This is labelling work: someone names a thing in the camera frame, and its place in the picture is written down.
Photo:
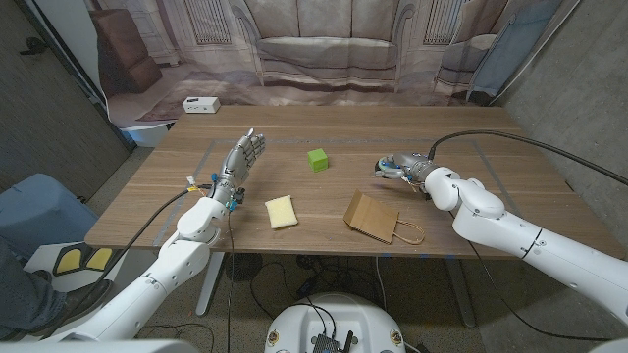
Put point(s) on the person's leg in jeans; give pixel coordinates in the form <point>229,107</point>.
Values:
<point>19,294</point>

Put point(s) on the yellow sponge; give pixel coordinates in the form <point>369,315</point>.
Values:
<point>281,212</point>

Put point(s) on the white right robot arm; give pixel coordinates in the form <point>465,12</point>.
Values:
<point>539,245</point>

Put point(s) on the printed living room backdrop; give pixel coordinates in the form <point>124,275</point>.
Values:
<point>324,49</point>

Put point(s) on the green button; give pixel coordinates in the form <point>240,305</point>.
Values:
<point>391,165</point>

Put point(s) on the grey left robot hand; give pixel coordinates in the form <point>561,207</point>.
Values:
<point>239,162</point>

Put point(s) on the blue padded chair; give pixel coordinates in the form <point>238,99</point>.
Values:
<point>39,206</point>

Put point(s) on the black round floor fan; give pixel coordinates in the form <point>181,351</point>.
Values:
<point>244,267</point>

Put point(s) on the yellow black foot pedal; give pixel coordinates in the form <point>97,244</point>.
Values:
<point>68,260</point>

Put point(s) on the grey table leg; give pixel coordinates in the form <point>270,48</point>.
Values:
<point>461,294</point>

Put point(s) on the brown paper bag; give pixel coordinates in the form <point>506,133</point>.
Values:
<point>370,218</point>

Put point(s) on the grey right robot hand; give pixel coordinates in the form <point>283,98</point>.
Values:
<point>417,166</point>

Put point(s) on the black shoe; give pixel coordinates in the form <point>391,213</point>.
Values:
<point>78,301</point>

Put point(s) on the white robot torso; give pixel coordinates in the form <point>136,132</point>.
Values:
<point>343,318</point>

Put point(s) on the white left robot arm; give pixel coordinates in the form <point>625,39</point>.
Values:
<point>167,272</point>

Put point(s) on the small black electronics module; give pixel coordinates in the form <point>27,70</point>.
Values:
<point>324,344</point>

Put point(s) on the green cube block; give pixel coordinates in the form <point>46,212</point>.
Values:
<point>318,160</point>

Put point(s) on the white power box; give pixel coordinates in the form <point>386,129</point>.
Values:
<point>201,104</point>

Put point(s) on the white table leg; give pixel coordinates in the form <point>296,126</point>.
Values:
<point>211,284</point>

